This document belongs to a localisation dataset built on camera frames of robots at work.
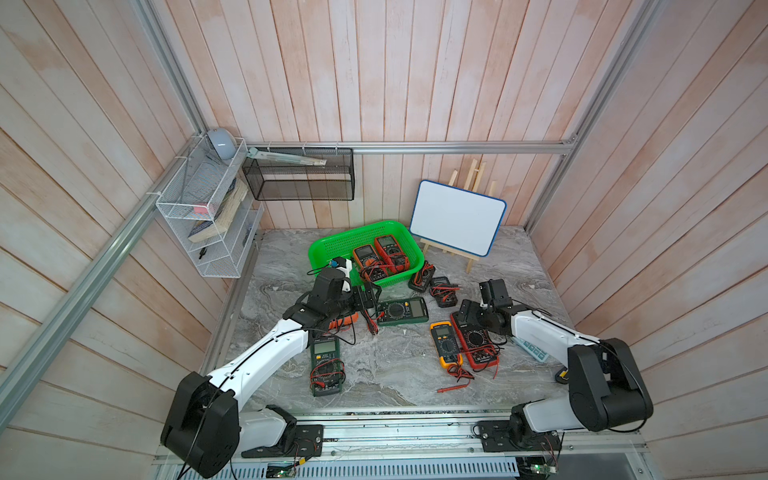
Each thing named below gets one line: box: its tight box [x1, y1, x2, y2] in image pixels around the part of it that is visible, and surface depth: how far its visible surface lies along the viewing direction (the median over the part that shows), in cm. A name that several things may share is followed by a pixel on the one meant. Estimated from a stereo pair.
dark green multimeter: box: [310, 336, 346, 397], surface depth 84 cm
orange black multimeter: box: [353, 244, 388, 282], surface depth 106 cm
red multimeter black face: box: [450, 313, 501, 370], surface depth 87 cm
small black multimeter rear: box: [408, 260, 436, 292], surface depth 103 cm
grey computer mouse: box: [207, 128, 237, 160], surface depth 85 cm
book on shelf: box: [188, 177, 248, 243], surface depth 83 cm
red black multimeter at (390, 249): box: [374, 235, 410, 274], surface depth 109 cm
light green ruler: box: [247, 147, 328, 166], surface depth 92 cm
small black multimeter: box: [429, 276, 463, 308], surface depth 100 cm
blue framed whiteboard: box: [409, 179, 507, 258], surface depth 100 cm
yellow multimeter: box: [430, 321, 464, 369], surface depth 89 cm
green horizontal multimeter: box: [377, 297, 429, 327], surface depth 97 cm
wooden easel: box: [420, 159, 497, 274], surface depth 97 cm
